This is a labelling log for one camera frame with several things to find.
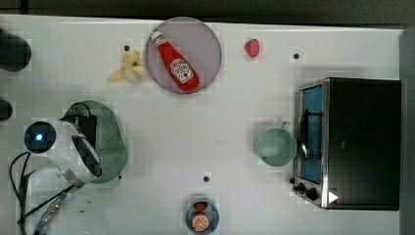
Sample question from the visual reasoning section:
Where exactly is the black cylinder container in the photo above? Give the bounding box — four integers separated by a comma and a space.
0, 100, 13, 121

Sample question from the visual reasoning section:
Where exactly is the orange slice toy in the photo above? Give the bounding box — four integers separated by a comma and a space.
192, 213, 209, 232

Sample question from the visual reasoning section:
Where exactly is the small red toy in bowl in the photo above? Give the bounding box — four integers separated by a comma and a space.
194, 202, 208, 212

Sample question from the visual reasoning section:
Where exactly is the green cup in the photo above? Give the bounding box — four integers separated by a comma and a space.
254, 121, 297, 166

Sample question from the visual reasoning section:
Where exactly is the black round container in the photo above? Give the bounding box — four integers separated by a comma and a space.
0, 29, 31, 72

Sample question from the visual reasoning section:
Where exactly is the blue bowl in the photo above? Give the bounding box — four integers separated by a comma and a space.
185, 200, 219, 235

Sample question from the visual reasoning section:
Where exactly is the yellow toy banana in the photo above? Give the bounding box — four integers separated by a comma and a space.
108, 50, 146, 83

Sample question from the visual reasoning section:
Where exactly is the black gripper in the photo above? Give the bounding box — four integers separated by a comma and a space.
60, 115, 97, 147

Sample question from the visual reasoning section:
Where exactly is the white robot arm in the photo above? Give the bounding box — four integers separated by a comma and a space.
23, 118, 103, 188

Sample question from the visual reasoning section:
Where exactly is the red toy strawberry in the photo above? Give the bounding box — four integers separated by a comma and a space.
245, 39, 260, 58

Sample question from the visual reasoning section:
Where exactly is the red ketchup bottle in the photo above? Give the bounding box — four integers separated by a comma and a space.
151, 31, 200, 93

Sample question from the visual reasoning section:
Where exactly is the green oval strainer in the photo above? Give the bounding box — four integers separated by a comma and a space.
64, 101, 128, 184

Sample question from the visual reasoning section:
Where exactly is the black toaster oven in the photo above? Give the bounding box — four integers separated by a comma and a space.
290, 77, 401, 211

